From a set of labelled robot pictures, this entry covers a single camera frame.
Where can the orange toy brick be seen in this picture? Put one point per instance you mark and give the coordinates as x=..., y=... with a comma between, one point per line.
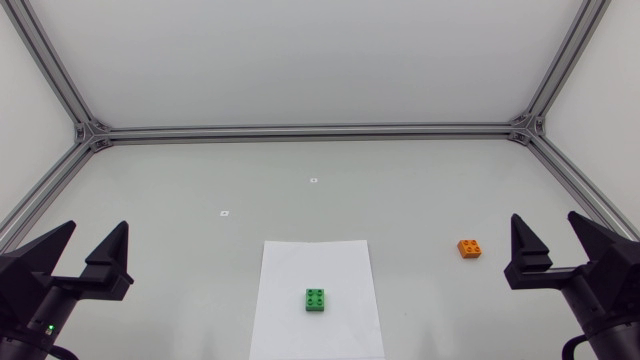
x=469, y=248

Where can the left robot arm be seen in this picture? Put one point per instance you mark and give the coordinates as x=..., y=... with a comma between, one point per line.
x=17, y=347

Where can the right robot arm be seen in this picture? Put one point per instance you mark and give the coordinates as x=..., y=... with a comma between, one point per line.
x=617, y=345

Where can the white paper sheet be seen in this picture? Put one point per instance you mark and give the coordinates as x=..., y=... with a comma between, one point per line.
x=300, y=270

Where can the green toy brick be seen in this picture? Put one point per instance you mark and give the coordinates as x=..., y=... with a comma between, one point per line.
x=314, y=300

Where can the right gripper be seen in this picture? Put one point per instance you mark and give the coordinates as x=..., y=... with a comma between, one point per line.
x=590, y=307

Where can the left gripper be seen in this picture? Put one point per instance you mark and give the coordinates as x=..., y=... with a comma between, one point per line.
x=52, y=312

